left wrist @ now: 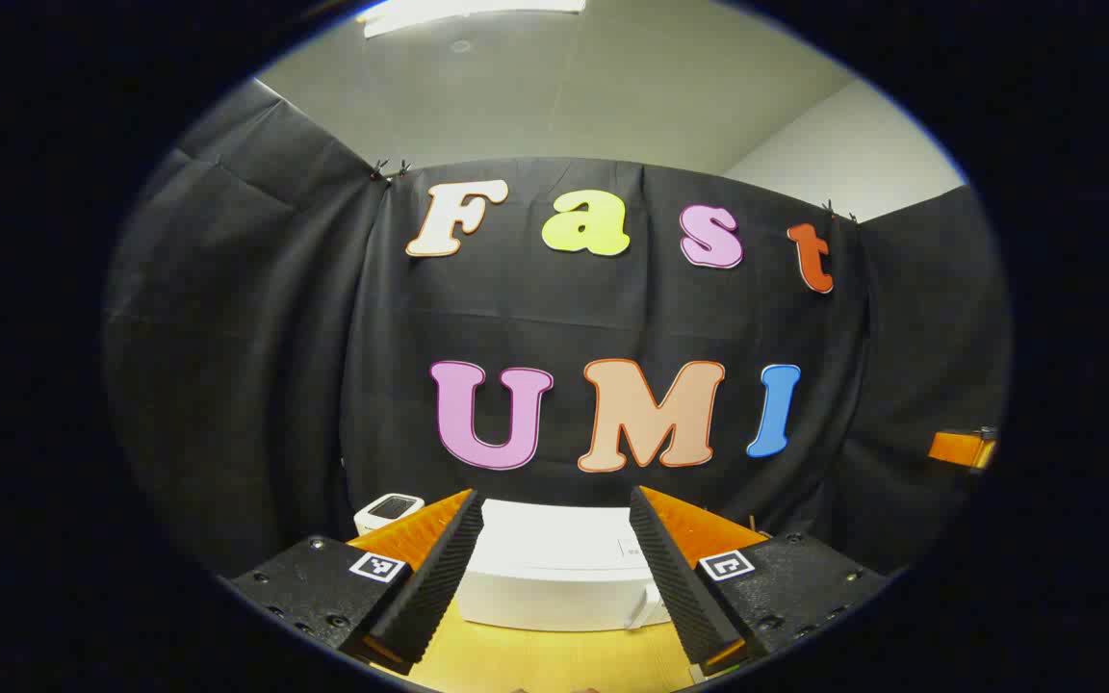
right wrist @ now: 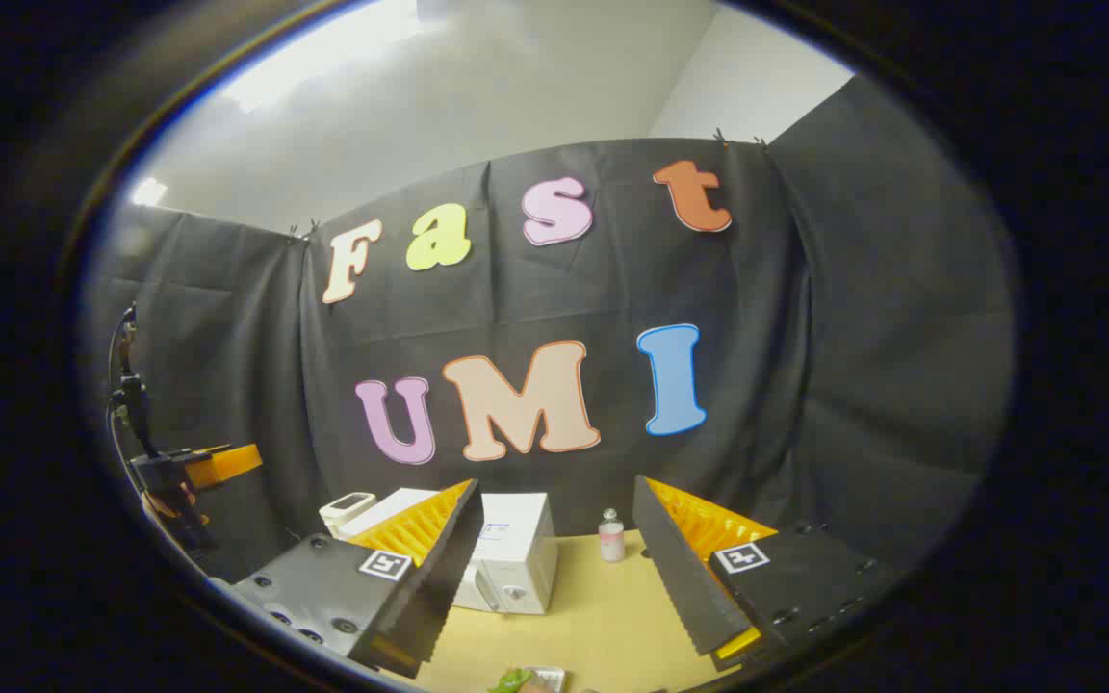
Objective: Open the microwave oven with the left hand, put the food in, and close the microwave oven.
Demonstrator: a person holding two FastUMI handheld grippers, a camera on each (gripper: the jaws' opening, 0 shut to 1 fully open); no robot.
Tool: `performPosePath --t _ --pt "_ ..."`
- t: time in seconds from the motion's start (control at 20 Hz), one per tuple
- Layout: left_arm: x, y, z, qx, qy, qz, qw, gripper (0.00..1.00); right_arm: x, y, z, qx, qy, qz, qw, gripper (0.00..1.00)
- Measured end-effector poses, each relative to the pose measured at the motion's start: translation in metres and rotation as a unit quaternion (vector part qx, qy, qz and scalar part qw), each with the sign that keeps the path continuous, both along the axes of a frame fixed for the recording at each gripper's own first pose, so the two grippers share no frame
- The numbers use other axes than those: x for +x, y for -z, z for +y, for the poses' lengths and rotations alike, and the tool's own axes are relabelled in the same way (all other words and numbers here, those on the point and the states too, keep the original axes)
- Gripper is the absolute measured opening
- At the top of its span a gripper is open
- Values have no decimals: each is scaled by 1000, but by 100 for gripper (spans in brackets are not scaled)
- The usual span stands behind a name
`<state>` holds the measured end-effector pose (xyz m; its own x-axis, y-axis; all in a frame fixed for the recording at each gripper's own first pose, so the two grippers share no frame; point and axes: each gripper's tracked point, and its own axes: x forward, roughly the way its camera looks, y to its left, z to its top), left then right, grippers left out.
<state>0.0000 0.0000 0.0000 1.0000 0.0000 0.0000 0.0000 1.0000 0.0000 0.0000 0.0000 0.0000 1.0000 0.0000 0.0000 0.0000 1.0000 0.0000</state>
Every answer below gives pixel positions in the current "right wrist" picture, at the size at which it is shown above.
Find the white toaster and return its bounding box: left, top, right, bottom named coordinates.
left=319, top=492, right=378, bottom=540

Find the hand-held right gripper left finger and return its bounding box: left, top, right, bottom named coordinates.
left=208, top=478, right=483, bottom=680

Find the white microwave oven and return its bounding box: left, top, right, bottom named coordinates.
left=338, top=488, right=558, bottom=615

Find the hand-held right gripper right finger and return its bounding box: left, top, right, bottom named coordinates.
left=632, top=475, right=888, bottom=673

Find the lettuce sandwich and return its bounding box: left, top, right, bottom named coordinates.
left=487, top=666, right=566, bottom=693

